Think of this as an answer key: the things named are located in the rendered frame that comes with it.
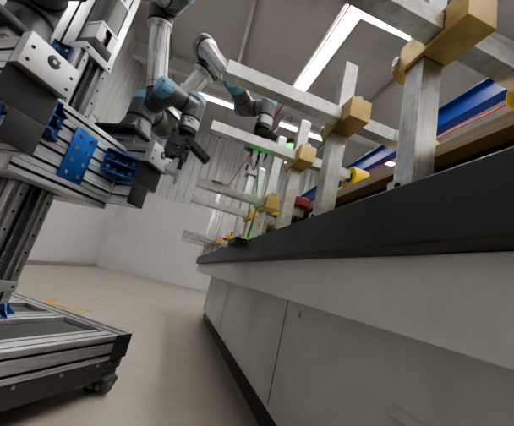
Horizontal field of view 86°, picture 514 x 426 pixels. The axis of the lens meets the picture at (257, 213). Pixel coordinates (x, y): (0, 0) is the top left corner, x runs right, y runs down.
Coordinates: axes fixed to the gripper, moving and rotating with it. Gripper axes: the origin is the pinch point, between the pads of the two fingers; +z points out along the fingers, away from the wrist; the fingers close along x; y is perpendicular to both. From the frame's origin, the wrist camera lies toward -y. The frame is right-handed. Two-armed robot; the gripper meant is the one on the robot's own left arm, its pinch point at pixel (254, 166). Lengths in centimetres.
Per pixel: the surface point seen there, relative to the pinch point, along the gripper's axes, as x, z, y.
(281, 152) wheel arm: 10.7, 7.2, -31.2
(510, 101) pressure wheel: 3, 8, -82
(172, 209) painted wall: -194, -114, 746
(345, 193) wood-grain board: -11.2, 13.1, -39.6
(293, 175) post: 3.0, 11.2, -30.0
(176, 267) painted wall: -250, 52, 723
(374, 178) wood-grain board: -7, 12, -52
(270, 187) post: -5.5, 8.2, -6.5
